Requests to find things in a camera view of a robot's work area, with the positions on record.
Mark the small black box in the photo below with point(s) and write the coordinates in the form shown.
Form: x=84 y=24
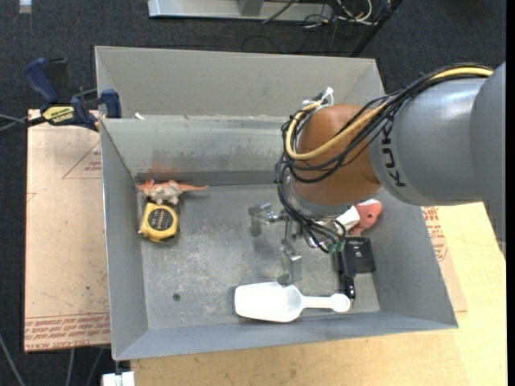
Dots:
x=364 y=255

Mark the yellow tape measure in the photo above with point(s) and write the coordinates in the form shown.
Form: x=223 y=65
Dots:
x=159 y=223

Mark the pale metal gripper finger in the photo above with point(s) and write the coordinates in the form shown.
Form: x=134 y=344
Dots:
x=256 y=220
x=294 y=267

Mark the grey metal bin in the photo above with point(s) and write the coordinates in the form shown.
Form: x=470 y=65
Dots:
x=209 y=255

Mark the brown cardboard board, red print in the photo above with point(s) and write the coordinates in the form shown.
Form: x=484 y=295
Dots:
x=64 y=231

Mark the pink toy animal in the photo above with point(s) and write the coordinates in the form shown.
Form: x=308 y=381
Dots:
x=369 y=214

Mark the white plastic scoop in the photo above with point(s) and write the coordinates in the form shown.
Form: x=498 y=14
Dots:
x=269 y=302

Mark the orange toy dinosaur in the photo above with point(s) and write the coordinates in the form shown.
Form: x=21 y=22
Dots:
x=165 y=190

